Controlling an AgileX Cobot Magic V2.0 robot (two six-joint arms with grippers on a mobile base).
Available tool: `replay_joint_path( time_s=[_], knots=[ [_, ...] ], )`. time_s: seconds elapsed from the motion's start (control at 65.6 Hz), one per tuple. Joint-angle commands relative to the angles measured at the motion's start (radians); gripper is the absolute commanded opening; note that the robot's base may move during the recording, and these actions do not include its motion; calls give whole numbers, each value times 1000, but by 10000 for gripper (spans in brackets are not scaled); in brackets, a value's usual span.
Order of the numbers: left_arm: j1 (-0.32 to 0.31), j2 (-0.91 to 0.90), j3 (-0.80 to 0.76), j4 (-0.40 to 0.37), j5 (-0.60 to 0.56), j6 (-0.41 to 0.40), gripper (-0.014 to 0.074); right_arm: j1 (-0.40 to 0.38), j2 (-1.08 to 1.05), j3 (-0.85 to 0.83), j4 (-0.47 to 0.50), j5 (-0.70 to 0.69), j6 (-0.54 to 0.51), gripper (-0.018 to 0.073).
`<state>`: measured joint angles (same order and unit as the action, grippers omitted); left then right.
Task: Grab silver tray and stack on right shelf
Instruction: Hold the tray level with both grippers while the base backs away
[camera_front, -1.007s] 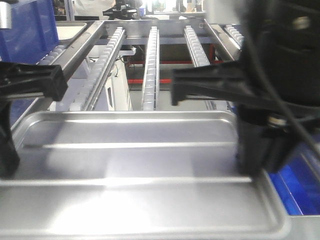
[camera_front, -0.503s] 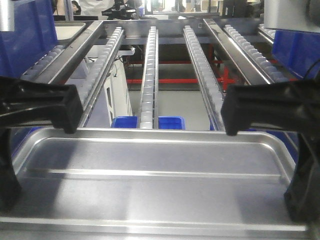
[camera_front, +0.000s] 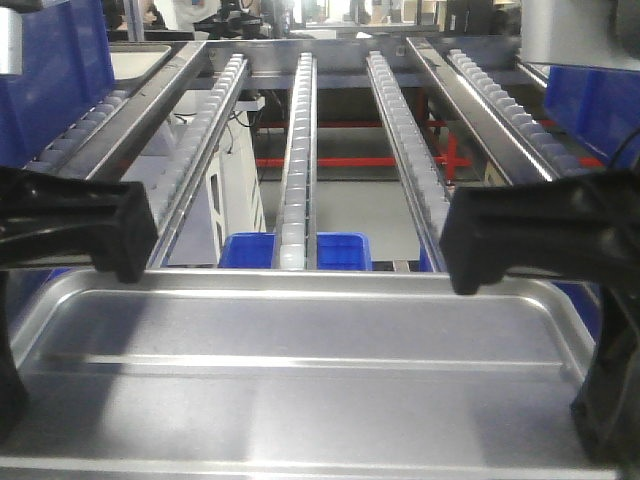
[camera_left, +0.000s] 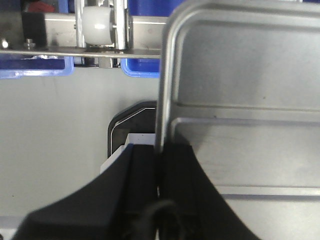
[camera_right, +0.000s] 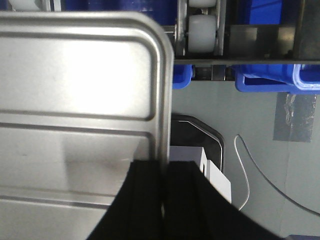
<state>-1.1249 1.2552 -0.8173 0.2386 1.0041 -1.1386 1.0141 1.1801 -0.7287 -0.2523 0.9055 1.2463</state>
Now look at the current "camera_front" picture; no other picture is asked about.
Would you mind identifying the blue crate lower right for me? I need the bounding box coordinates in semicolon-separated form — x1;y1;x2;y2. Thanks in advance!
551;281;603;349

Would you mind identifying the blue bin upper left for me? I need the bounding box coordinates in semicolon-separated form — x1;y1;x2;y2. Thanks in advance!
1;1;115;167

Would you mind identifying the blue bin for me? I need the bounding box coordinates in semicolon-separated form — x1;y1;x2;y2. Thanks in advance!
1;1;115;167
544;66;639;168

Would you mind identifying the steel divider rail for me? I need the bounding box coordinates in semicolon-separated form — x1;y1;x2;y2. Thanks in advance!
51;41;209;181
407;38;559;184

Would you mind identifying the blue bin upper right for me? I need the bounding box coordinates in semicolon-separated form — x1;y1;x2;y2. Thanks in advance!
544;66;639;168

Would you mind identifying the left steel divider rail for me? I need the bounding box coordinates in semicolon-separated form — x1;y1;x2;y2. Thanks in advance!
51;41;209;181

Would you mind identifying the far left roller track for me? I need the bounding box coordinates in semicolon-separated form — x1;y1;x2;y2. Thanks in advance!
25;89;127;173

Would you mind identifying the left white roller track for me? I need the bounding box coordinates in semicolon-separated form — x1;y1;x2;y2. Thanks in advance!
147;53;249;269

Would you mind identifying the grey tray far left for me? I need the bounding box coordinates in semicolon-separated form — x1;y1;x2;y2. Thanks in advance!
109;43;171;81

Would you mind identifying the right white roller track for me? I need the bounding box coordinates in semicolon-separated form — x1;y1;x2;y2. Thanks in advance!
366;51;450;272

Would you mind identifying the middle white roller track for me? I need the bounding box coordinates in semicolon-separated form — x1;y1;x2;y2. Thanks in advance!
273;52;318;270

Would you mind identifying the silver ribbed metal tray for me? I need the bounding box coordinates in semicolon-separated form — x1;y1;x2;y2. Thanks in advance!
1;270;622;479

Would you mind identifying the right steel divider rail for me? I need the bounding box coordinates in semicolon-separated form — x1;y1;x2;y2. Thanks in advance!
407;38;559;184

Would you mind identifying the far right roller track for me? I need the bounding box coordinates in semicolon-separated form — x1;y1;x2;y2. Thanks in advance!
448;49;588;181

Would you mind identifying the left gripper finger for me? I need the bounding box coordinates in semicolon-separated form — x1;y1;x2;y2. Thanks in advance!
0;271;29;440
1;167;158;283

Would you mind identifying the red metal floor frame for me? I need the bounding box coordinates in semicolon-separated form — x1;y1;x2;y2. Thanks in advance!
254;99;601;186

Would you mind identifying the white roller track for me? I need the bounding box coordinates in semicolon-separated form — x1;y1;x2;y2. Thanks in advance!
273;52;318;270
366;51;450;272
147;53;249;269

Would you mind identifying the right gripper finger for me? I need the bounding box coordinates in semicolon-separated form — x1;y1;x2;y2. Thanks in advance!
571;288;639;465
440;171;639;295

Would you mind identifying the blue crate below middle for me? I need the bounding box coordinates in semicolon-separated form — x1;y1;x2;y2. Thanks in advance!
218;232;373;271

